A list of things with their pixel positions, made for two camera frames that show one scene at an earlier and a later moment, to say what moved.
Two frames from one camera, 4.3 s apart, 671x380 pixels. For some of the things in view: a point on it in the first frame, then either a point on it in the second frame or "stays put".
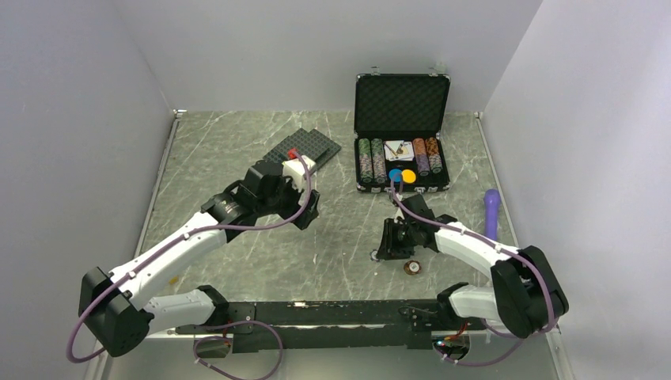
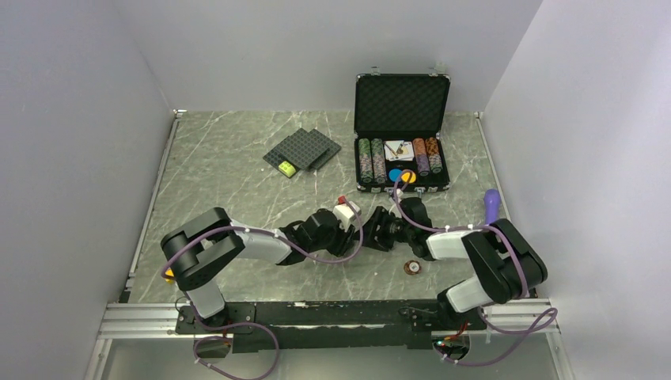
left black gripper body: x=285 y=203 -> x=335 y=243
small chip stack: x=435 y=163 stays put
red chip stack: x=419 y=146 stays put
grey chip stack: x=365 y=168 stays put
